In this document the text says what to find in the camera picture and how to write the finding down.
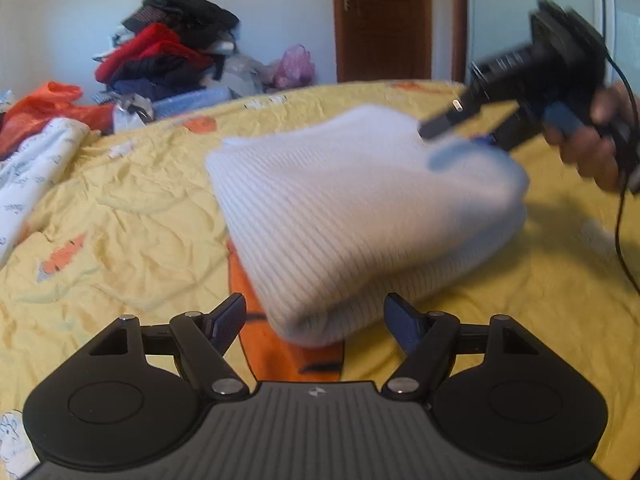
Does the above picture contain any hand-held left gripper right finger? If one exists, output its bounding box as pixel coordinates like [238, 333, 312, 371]
[382, 292, 543, 401]

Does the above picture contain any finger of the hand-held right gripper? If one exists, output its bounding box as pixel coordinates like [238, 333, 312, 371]
[417, 97, 521, 142]

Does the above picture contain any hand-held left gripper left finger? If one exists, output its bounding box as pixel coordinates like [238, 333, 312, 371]
[90, 292, 249, 401]

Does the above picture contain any white knit sweater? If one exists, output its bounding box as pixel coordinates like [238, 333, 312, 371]
[206, 104, 531, 348]

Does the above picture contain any pile of clothes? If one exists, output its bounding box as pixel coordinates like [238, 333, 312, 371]
[92, 0, 241, 103]

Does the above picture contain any person's right hand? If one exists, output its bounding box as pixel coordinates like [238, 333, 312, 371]
[545, 82, 640, 193]

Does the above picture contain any white wardrobe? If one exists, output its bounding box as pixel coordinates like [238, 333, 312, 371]
[465, 0, 640, 96]

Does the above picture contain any brown wooden door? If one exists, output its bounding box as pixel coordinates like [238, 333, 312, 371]
[330, 0, 433, 83]

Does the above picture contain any yellow printed bed sheet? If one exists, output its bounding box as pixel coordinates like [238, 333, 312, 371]
[0, 79, 640, 480]

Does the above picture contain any pink plastic bag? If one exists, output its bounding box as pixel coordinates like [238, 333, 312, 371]
[274, 44, 316, 88]

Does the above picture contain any large translucent plastic bag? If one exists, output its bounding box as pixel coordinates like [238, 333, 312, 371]
[220, 52, 281, 98]

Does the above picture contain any light blue knit blanket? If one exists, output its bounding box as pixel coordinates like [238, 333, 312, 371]
[150, 85, 236, 121]

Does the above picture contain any crumpled clear plastic bag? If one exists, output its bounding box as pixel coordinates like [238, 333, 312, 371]
[112, 95, 153, 133]

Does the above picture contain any white printed quilt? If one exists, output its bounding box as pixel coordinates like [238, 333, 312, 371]
[0, 117, 91, 266]

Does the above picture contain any orange plastic bag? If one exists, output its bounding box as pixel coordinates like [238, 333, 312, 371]
[0, 81, 113, 156]

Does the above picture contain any black cable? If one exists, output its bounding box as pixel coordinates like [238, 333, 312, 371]
[602, 52, 640, 293]

